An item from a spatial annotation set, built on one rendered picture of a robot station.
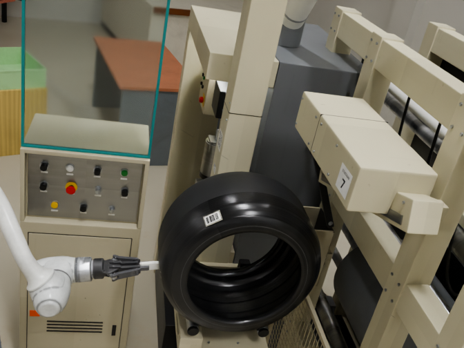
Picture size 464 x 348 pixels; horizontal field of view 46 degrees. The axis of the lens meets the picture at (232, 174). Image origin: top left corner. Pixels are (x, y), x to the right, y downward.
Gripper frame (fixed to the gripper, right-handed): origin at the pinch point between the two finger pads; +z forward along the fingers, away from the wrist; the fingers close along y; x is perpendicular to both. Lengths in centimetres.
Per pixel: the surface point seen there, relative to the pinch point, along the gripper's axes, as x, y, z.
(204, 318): 15.9, -12.8, 19.1
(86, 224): 19, 57, -29
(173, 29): 54, 553, 40
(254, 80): -61, 28, 40
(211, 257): 19.3, 27.5, 26.8
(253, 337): 39, -2, 41
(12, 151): 95, 288, -116
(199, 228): -23.0, -10.5, 16.9
